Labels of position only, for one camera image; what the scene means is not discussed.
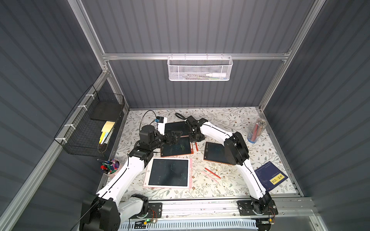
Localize red tablet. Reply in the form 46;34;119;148
203;141;230;165
164;121;191;137
161;137;194;157

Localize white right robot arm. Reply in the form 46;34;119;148
185;116;272;215

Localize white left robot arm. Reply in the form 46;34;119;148
78;125;182;231

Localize pink white writing tablet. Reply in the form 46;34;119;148
143;157;191;189

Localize pink stylus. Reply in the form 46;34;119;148
201;172;219;184

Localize yellow sticky notes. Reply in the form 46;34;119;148
99;121;115;144

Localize pink cup of markers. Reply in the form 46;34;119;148
97;159;120;176

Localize clear cup of pencils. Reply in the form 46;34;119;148
247;118;267;143

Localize white marker in basket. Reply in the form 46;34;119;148
206;73;227;79

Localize dark blue notebook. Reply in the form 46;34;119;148
255;161;288;192

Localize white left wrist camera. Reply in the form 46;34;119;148
155;116;168;135

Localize black wire wall basket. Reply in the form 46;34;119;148
55;86;125;157

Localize white wire mesh basket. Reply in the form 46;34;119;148
167;55;233;81

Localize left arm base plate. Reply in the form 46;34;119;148
130;203;163;219

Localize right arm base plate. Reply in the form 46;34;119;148
237;199;279;216

